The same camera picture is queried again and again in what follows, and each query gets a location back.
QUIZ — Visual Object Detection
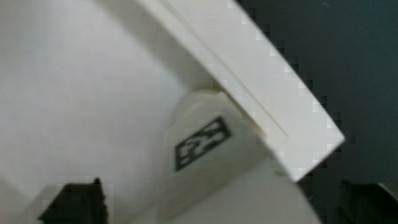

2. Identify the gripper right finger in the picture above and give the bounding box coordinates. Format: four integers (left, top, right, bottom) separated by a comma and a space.
337, 180, 398, 224

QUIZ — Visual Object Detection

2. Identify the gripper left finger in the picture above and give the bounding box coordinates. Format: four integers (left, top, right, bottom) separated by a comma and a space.
16, 178, 112, 224

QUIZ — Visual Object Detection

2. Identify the white square table top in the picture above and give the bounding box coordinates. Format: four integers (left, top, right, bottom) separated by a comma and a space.
0, 0, 217, 224

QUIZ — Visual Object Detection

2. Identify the white right fence wall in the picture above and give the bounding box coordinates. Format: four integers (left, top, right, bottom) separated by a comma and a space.
154, 0, 345, 178

